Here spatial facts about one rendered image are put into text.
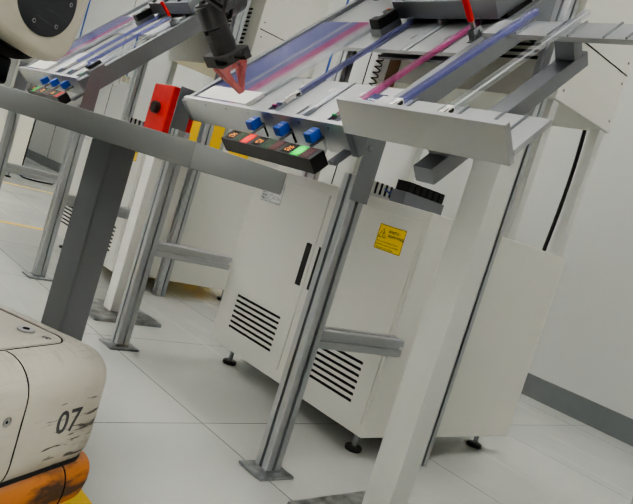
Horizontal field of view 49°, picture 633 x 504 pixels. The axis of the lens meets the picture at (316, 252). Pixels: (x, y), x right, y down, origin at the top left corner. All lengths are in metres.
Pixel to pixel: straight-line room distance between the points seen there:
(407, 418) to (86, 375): 0.60
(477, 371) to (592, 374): 1.29
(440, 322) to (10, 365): 0.73
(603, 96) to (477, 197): 0.93
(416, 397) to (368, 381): 0.39
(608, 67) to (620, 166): 1.21
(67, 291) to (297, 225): 0.82
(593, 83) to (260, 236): 1.02
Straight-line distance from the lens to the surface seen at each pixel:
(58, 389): 0.97
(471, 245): 1.26
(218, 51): 1.56
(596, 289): 3.22
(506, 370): 2.08
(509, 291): 1.96
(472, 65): 1.65
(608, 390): 3.17
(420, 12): 1.93
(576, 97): 2.02
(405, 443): 1.32
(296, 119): 1.53
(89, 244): 1.30
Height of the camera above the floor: 0.58
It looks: 4 degrees down
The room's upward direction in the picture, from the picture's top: 17 degrees clockwise
